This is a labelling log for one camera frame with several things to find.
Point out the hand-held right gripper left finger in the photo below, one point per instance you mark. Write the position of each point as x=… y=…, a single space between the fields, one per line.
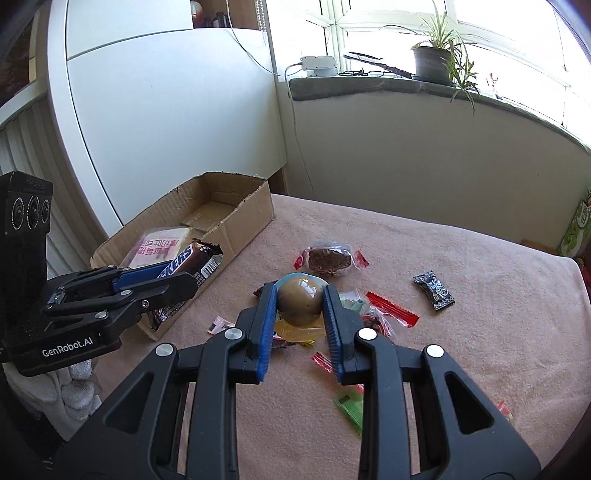
x=268 y=325

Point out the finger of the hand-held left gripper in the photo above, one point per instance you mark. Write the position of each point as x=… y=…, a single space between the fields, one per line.
x=166 y=288
x=138 y=275

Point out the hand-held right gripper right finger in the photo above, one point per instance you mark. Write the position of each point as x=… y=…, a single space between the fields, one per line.
x=332 y=332

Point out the yellow snack packet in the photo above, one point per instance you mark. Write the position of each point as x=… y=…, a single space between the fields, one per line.
x=300 y=333

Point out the small brown chocolate bar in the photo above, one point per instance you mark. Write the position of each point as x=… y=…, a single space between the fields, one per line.
x=258 y=291

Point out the green candy packet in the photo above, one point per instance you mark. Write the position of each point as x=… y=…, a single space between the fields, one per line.
x=353 y=408
x=353 y=303

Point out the round brown jelly cup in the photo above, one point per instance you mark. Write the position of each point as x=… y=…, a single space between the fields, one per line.
x=299 y=300

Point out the long brown chocolate bar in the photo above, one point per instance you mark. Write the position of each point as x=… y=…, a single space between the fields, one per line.
x=196 y=261

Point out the clear red candy packet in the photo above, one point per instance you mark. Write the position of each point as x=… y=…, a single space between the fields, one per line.
x=378 y=325

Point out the cardboard box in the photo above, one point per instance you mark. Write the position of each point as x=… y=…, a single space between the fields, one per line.
x=244 y=217

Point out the black patterned candy packet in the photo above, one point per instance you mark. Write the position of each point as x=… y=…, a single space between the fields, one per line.
x=434 y=290

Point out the person's left hand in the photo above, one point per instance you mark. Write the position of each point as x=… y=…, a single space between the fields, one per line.
x=69 y=397

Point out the small red striped wrapper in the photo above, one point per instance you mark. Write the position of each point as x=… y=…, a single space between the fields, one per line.
x=321 y=361

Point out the pink white snack packet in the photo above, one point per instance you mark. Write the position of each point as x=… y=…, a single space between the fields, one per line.
x=157 y=245

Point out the small pink candy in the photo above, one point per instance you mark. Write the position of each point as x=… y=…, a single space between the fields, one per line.
x=221 y=325

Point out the red candy wrapper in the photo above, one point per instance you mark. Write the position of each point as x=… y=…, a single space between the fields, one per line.
x=392 y=309

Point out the red wrapped brown candy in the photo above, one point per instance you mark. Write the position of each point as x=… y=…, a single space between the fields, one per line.
x=330 y=261

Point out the white slatted panel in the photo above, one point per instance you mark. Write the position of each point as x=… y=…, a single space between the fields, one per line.
x=27 y=147

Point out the pink blanket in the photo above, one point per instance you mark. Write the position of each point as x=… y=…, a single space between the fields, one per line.
x=461 y=360

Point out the white cabinet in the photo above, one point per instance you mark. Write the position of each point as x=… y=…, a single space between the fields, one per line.
x=161 y=115

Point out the green printed bag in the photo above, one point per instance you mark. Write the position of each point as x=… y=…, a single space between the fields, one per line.
x=577 y=230

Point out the dark stick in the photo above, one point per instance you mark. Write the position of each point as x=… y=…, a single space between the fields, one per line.
x=378 y=64

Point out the potted spider plant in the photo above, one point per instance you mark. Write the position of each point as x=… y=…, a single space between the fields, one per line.
x=431 y=64

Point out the small trailing plant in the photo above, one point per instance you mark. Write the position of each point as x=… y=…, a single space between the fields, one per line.
x=494 y=87

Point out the white window frame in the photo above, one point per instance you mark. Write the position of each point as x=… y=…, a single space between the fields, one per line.
x=341 y=32

